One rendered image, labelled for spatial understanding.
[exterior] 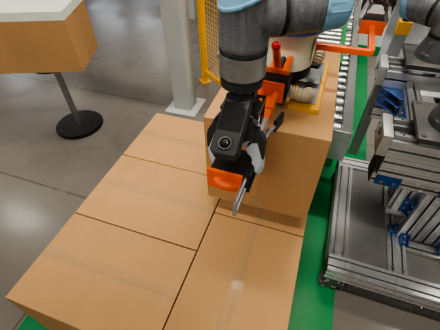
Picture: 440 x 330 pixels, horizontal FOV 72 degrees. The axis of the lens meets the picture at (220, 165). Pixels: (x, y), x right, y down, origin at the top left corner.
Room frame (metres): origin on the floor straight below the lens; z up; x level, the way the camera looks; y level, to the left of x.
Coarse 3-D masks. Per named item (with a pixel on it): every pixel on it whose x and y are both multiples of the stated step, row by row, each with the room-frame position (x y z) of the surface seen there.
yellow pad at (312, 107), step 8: (312, 64) 1.02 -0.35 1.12; (328, 64) 1.08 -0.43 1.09; (320, 80) 0.96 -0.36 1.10; (320, 88) 0.91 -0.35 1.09; (320, 96) 0.86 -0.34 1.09; (288, 104) 0.82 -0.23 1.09; (296, 104) 0.82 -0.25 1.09; (304, 104) 0.82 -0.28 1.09; (312, 104) 0.81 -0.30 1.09; (304, 112) 0.80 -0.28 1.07; (312, 112) 0.79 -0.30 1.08
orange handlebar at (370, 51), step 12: (372, 36) 1.04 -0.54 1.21; (324, 48) 0.98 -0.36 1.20; (336, 48) 0.97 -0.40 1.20; (348, 48) 0.95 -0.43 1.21; (360, 48) 0.95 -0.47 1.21; (372, 48) 0.94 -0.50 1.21; (288, 60) 0.88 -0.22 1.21; (276, 96) 0.68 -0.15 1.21; (216, 180) 0.39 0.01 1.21; (228, 180) 0.39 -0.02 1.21
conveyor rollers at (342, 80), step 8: (352, 16) 3.07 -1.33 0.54; (328, 32) 2.71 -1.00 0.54; (336, 32) 2.69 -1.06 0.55; (320, 40) 2.55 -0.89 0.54; (328, 40) 2.54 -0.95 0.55; (336, 40) 2.53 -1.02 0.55; (344, 56) 2.23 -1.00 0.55; (344, 64) 2.13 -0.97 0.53; (344, 72) 1.99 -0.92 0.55; (344, 80) 1.89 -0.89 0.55; (344, 88) 1.81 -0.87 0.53; (336, 104) 1.63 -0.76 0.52; (336, 112) 1.55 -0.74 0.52; (336, 120) 1.46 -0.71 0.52
